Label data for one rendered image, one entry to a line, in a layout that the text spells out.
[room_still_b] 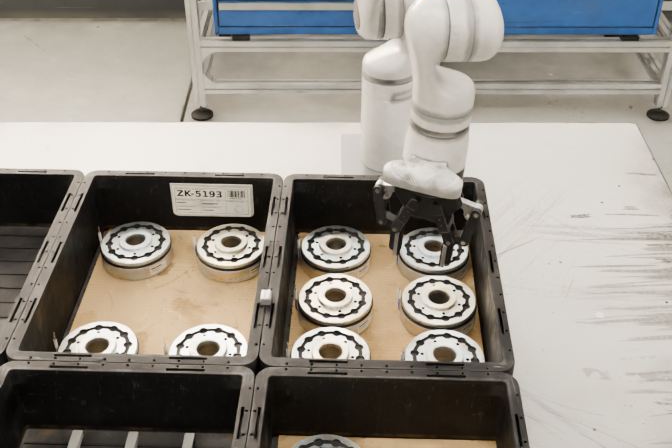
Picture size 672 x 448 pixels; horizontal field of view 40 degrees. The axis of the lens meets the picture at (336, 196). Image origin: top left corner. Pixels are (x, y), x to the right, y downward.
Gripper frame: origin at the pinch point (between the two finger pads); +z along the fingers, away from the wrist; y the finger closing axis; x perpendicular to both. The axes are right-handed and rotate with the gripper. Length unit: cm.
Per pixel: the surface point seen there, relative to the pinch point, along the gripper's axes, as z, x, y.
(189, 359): 5.1, 23.8, 21.2
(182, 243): 16.6, -6.6, 37.6
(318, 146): 30, -59, 33
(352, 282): 11.7, -3.0, 9.3
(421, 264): 11.1, -9.7, 1.1
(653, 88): 86, -219, -39
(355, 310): 11.6, 2.2, 7.2
